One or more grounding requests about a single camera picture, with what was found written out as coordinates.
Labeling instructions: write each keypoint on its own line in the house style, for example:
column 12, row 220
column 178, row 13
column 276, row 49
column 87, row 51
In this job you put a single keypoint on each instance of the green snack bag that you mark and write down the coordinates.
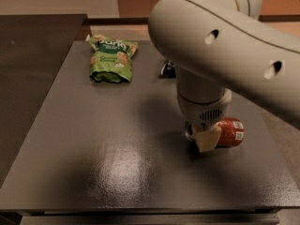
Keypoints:
column 112, row 59

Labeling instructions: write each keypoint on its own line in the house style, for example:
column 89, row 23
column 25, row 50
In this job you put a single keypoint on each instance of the dark blue chip bag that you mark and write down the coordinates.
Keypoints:
column 168, row 70

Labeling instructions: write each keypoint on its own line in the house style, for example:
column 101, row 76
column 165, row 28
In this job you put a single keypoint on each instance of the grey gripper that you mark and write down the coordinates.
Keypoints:
column 204, row 112

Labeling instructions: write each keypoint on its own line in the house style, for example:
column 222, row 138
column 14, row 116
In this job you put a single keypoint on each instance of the red coke can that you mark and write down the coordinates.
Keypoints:
column 232, row 132

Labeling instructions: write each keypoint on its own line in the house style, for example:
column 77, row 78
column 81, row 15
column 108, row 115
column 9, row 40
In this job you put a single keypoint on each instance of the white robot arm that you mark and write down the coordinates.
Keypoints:
column 219, row 47

